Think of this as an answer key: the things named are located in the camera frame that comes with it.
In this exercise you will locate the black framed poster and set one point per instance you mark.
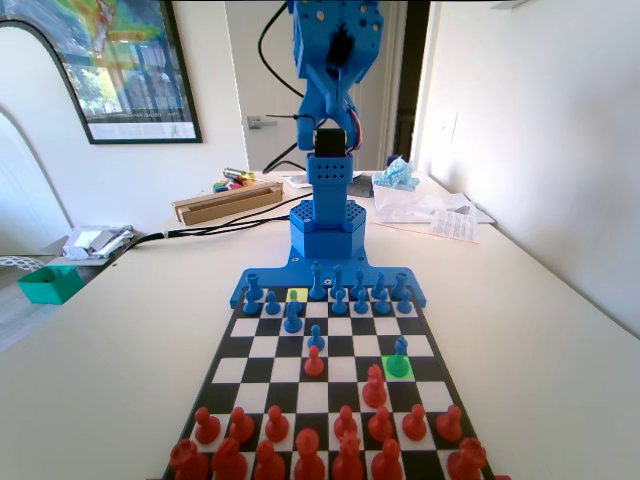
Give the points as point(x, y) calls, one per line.
point(130, 60)

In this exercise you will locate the long cardboard box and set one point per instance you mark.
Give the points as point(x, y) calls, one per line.
point(225, 207)

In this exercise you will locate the white arched panel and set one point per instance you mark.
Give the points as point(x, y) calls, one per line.
point(30, 75)

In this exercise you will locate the dark grey notebook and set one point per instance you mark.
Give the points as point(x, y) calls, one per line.
point(364, 187)

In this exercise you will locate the clear plastic bag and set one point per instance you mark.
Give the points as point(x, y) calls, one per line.
point(400, 205)

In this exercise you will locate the red bishop chess piece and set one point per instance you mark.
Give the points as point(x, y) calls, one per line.
point(386, 465)
point(270, 465)

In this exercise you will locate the blue king chess piece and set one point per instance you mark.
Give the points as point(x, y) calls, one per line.
point(316, 290)

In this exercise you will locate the black and white chessboard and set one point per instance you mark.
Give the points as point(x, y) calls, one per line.
point(280, 370)

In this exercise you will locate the blue and white crumpled cloth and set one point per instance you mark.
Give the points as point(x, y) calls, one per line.
point(397, 175)

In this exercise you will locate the white door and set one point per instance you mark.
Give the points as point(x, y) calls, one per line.
point(395, 100)

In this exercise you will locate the printed paper sheet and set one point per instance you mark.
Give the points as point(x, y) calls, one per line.
point(455, 227)

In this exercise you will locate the red rook chess piece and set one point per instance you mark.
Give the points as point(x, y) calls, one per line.
point(467, 457)
point(189, 462)

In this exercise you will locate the white perforated object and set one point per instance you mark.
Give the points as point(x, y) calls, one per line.
point(12, 262)

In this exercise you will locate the red king chess piece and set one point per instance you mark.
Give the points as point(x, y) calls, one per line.
point(309, 460)

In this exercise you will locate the group of blue chess pieces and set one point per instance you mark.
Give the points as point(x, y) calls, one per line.
point(272, 276)

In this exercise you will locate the coloured marker set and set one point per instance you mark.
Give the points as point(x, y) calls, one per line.
point(220, 188)

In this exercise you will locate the blue queen chess piece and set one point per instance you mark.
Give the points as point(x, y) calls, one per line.
point(338, 285)

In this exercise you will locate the red pawn chess piece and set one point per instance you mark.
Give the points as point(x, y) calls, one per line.
point(415, 427)
point(345, 425)
point(206, 430)
point(380, 427)
point(449, 427)
point(241, 429)
point(313, 366)
point(276, 429)

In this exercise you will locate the blue bishop chess piece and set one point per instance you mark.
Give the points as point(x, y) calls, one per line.
point(398, 360)
point(358, 285)

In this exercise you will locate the green plastic box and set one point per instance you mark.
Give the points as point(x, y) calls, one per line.
point(50, 290)

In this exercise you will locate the red queen chess piece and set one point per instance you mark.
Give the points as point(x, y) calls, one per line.
point(348, 462)

